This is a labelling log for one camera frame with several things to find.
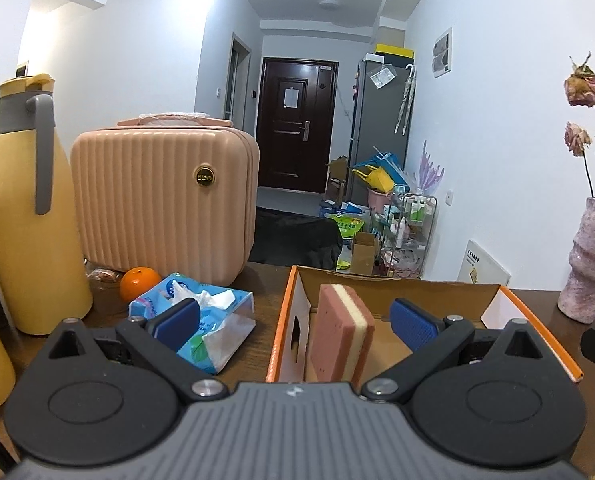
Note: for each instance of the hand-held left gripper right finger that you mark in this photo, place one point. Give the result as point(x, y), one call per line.
point(415, 325)

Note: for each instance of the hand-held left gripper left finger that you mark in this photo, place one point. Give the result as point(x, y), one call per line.
point(180, 320)

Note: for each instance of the orange cardboard box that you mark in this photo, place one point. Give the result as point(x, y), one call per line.
point(427, 291)

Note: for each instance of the pink and yellow sponge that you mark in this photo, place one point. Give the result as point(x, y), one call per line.
point(335, 335)

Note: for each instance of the blue soft tissue pack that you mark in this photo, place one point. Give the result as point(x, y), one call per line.
point(222, 330)

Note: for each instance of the orange fruit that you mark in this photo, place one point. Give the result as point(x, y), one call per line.
point(137, 284)

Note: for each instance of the open brown cardboard box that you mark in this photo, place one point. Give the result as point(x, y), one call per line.
point(365, 255)

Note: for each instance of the small snack wrapper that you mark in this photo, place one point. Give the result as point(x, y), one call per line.
point(105, 276)

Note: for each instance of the white board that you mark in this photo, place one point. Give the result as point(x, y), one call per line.
point(482, 262)

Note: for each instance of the pink textured vase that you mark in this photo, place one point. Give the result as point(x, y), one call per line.
point(590, 260)

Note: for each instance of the metal trolley rack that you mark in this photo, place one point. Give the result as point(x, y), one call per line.
point(417, 230)

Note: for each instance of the green printed bag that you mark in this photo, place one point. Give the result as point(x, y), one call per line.
point(350, 230)

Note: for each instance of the pink ribbed suitcase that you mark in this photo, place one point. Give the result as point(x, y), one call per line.
point(162, 200)

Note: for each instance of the pink bucket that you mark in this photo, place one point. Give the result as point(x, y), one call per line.
point(377, 202)

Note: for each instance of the black bag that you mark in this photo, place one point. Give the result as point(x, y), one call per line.
point(292, 240)

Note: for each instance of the yellow dustpan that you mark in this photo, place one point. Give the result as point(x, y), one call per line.
point(375, 177)

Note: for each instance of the brown cardboard carton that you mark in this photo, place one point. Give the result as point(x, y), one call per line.
point(336, 180)

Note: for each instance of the yellow thermos jug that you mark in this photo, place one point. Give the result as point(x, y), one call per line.
point(27, 235)

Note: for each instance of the dark brown entrance door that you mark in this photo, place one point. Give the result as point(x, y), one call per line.
point(287, 160)

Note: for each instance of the grey refrigerator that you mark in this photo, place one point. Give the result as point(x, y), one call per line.
point(377, 130)

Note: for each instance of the white folded umbrella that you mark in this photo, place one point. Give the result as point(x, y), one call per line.
point(407, 100)

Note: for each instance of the grey side door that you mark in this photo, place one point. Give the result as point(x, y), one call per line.
point(237, 85)

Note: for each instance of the clear plastic pouch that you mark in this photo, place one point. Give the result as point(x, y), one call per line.
point(382, 77)

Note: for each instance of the bunch of dried pink roses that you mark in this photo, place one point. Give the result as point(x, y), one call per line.
point(585, 87)

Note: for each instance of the yellow and black box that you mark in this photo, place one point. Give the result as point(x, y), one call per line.
point(392, 51)

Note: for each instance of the small round ceiling lamp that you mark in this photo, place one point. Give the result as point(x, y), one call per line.
point(329, 5)

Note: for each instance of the purple flower wall decal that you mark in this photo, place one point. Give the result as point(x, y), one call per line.
point(430, 170)

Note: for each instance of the white wall panel box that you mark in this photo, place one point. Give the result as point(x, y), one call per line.
point(442, 55)

